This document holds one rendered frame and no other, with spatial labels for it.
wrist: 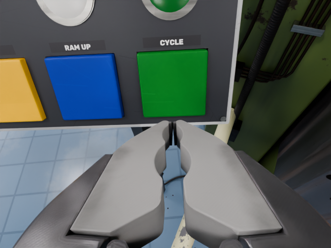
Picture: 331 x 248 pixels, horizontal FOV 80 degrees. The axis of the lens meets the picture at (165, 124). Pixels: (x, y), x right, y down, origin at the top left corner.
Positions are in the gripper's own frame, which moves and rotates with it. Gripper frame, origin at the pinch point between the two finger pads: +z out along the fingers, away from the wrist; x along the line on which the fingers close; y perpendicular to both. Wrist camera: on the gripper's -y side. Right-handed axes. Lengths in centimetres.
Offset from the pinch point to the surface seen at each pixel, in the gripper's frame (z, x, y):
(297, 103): 40, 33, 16
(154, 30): 11.0, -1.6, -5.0
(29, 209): 65, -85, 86
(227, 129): 43, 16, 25
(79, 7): 10.6, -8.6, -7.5
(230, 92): 11.0, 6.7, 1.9
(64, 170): 85, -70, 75
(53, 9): 10.7, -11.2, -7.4
